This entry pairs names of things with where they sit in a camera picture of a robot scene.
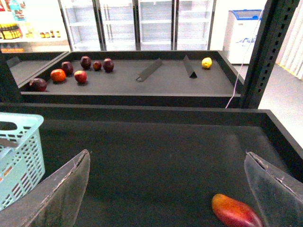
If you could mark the small red apple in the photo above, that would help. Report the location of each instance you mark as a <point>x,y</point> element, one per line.
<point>97,66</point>

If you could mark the black display tray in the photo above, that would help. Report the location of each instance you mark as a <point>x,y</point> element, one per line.
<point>161,167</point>
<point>169,85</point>

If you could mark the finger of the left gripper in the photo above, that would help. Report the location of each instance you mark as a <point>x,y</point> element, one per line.
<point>8,143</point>

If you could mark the black perforated shelf post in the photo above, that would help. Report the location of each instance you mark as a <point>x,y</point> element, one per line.
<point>276,19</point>

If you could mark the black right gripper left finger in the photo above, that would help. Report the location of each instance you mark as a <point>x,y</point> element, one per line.
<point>56,201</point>

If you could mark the black near display tray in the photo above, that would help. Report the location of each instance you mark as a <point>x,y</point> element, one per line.
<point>161,167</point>

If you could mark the dark red apple front left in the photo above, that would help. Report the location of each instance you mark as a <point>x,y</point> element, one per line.
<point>38,85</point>

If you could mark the dark red apple back centre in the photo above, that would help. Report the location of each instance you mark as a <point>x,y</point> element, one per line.
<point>85,62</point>

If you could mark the red orange mango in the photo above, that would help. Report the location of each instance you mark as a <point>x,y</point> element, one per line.
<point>234,213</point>

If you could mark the black left far tray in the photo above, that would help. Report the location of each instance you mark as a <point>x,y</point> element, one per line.
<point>24,65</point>

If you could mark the black flat divider bar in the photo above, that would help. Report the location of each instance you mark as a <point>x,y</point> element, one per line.
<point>149,70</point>

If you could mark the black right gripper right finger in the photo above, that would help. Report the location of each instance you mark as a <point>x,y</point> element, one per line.
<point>279,196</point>

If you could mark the black triangular divider bar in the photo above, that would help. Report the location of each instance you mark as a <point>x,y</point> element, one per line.
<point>190,71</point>

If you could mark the light blue plastic basket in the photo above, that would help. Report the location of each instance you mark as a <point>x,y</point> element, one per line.
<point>22,167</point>

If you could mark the dark red apple back left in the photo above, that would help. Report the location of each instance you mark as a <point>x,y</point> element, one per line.
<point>67,67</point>

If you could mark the grocery shelf with bottles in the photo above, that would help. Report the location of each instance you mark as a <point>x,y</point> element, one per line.
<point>32,26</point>

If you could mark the yellow lemon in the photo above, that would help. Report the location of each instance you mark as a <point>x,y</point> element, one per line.
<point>206,63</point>

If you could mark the bright red apple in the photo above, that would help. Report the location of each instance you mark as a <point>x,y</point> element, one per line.
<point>80,76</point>

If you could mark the dark red apple right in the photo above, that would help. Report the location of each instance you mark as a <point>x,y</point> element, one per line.
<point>108,65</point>

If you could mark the black far display tray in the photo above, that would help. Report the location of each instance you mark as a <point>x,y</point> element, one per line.
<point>169,85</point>

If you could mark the white blue chest freezer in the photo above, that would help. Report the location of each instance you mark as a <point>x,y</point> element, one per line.
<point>240,34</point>

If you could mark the orange round fruit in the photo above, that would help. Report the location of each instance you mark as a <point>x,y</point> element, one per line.
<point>58,75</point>

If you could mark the dark red apple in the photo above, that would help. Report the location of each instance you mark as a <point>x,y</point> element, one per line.
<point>108,65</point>
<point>38,85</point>
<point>85,62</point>
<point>67,67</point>

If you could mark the glass door refrigerator row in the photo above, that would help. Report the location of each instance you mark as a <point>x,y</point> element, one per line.
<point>138,25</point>

